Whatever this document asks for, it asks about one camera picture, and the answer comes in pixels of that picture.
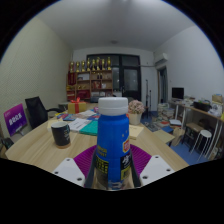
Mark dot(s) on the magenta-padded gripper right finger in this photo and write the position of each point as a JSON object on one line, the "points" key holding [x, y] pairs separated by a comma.
{"points": [[155, 168]]}

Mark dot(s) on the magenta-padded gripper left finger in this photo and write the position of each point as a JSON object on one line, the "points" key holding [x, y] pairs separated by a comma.
{"points": [[71, 170]]}

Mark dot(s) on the blue white-capped drink bottle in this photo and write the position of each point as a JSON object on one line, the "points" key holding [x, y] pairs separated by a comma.
{"points": [[112, 140]]}

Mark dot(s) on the small wooden side table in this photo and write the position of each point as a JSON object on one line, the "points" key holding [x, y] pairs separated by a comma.
{"points": [[164, 136]]}

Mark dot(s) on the black mug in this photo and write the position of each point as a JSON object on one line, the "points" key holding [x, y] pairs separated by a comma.
{"points": [[61, 135]]}

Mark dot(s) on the large manila envelope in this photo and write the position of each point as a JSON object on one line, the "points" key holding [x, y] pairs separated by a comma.
{"points": [[136, 131]]}

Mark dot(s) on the teal book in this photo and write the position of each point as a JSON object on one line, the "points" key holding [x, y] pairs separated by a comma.
{"points": [[90, 128]]}

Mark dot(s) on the white printed booklet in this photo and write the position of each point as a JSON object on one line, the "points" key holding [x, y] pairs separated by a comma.
{"points": [[77, 124]]}

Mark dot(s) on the blue magazines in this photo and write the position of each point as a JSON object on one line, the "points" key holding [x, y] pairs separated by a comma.
{"points": [[68, 117]]}

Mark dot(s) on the stacks of books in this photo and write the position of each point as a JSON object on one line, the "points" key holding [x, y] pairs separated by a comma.
{"points": [[166, 113]]}

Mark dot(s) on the white pot of flowers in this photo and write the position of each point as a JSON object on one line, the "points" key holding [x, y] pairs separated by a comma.
{"points": [[136, 115]]}

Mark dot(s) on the white round stool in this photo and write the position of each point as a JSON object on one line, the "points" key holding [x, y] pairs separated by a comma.
{"points": [[205, 134]]}

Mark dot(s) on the yellow gift box red ribbon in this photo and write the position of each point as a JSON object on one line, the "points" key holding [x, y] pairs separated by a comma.
{"points": [[76, 107]]}

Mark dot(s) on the black office chair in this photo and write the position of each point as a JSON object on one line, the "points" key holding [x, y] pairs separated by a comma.
{"points": [[36, 111]]}

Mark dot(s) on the long cluttered wooden desk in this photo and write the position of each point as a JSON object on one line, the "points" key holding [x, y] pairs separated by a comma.
{"points": [[203, 113]]}

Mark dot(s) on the black tripod stands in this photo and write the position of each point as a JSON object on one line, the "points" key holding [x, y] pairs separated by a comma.
{"points": [[146, 95]]}

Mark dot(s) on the purple sign board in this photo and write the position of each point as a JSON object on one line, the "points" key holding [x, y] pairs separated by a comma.
{"points": [[15, 119]]}

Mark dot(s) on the black computer monitor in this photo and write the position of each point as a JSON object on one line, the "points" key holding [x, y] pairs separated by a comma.
{"points": [[177, 93]]}

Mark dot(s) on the wooden shelf unit with trophies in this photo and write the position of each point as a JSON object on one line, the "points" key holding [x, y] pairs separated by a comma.
{"points": [[88, 83]]}

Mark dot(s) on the dark glass double door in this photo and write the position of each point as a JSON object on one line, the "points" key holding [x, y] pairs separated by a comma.
{"points": [[130, 78]]}

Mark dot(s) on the white wall air conditioner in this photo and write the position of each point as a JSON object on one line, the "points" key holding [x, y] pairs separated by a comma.
{"points": [[161, 60]]}

